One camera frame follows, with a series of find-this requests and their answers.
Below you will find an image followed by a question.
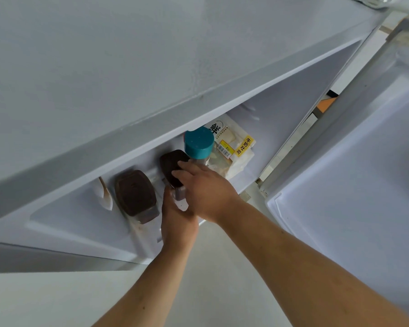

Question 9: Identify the person's left hand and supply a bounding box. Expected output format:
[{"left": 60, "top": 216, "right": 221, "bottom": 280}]
[{"left": 160, "top": 188, "right": 200, "bottom": 250}]

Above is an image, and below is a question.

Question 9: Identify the person's right hand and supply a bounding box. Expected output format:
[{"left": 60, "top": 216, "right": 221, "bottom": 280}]
[{"left": 170, "top": 161, "right": 243, "bottom": 226}]

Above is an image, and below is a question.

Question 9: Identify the clear container with brown lid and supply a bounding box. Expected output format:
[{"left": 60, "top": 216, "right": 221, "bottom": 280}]
[
  {"left": 114, "top": 170, "right": 160, "bottom": 225},
  {"left": 159, "top": 150, "right": 191, "bottom": 202}
]

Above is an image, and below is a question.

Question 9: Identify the person's right forearm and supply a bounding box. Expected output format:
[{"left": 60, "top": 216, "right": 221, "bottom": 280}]
[{"left": 219, "top": 200, "right": 409, "bottom": 327}]

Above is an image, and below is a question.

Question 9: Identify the person's left forearm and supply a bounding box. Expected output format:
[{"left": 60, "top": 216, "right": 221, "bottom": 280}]
[{"left": 91, "top": 242, "right": 195, "bottom": 327}]

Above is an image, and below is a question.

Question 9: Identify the clear jar with teal cap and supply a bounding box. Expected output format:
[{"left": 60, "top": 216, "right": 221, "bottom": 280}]
[{"left": 184, "top": 126, "right": 216, "bottom": 171}]

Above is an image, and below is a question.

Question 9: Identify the clear bread packet yellow label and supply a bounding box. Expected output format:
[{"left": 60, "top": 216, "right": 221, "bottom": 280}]
[{"left": 204, "top": 114, "right": 258, "bottom": 180}]

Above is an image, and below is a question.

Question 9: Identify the white spoon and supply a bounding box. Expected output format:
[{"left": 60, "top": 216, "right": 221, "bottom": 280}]
[{"left": 97, "top": 177, "right": 114, "bottom": 211}]

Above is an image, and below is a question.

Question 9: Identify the white refrigerator body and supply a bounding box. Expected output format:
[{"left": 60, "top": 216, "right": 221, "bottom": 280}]
[{"left": 0, "top": 0, "right": 397, "bottom": 273}]

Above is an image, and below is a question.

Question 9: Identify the orange object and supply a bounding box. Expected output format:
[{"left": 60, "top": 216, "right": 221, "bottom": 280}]
[{"left": 318, "top": 97, "right": 337, "bottom": 115}]

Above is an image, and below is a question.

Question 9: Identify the white refrigerator door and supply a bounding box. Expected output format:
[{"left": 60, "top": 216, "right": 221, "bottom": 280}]
[{"left": 258, "top": 10, "right": 409, "bottom": 325}]

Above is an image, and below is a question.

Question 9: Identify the clear glass object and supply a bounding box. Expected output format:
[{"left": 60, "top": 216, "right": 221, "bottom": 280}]
[{"left": 344, "top": 0, "right": 409, "bottom": 10}]

